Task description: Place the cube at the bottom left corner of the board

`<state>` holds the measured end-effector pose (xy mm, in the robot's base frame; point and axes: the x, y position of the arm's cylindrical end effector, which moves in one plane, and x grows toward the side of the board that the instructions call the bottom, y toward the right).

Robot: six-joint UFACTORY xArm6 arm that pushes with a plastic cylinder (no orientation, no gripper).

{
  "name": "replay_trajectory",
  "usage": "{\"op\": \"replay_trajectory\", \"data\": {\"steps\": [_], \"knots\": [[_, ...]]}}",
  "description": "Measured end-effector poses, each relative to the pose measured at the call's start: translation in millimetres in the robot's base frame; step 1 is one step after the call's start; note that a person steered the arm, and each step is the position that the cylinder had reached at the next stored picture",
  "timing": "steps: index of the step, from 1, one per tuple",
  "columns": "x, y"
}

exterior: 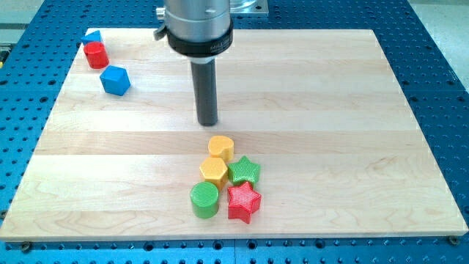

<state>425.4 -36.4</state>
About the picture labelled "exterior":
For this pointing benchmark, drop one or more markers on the blue cube block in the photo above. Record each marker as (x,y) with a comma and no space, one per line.
(115,80)

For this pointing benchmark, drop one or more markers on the yellow heart block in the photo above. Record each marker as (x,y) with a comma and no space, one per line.
(221,147)

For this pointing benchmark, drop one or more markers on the red star block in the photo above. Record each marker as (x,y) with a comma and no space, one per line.
(243,202)

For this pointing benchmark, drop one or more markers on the right board stop screw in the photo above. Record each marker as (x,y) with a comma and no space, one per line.
(453,240)

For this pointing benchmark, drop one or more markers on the board stop screw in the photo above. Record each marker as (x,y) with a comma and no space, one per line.
(453,240)
(26,247)

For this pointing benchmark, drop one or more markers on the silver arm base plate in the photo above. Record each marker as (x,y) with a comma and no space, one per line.
(248,8)

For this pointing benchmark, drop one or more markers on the red cylinder block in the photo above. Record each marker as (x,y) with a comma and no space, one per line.
(96,55)

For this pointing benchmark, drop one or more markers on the blue triangle block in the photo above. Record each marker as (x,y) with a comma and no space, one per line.
(94,36)

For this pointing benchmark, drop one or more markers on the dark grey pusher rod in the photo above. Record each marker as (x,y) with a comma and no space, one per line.
(204,86)

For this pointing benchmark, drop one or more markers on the green star block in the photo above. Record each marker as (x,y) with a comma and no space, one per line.
(244,171)

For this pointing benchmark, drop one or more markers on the yellow hexagon block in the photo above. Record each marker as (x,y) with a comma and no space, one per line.
(214,170)

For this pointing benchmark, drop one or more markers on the green cylinder block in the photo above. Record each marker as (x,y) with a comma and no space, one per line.
(204,198)

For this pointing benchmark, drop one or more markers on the left board stop screw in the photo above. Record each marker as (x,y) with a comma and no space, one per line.
(26,247)

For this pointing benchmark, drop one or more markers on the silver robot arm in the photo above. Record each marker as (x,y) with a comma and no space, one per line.
(197,29)

